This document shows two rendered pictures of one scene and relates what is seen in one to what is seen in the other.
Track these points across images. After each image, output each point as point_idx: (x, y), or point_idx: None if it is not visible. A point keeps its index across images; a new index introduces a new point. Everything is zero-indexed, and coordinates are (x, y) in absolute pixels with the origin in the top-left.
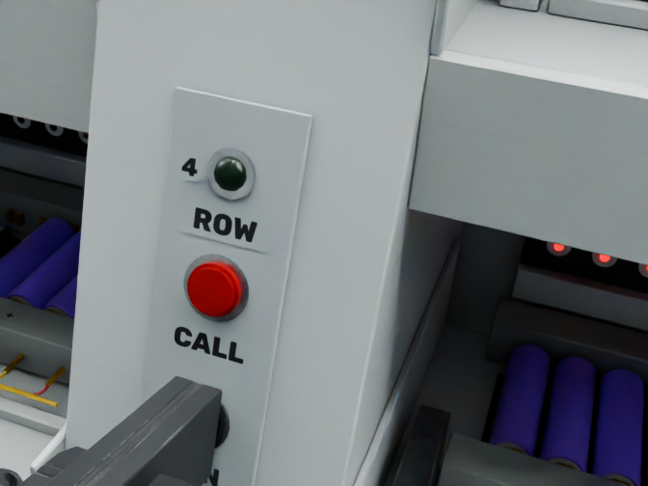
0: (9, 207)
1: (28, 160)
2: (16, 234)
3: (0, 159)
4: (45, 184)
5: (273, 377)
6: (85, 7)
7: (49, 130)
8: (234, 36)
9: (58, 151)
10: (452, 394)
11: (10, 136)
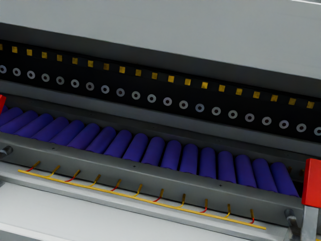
0: (301, 169)
1: (300, 146)
2: (301, 181)
3: (283, 146)
4: (311, 157)
5: None
6: None
7: (315, 133)
8: None
9: (315, 142)
10: None
11: (288, 135)
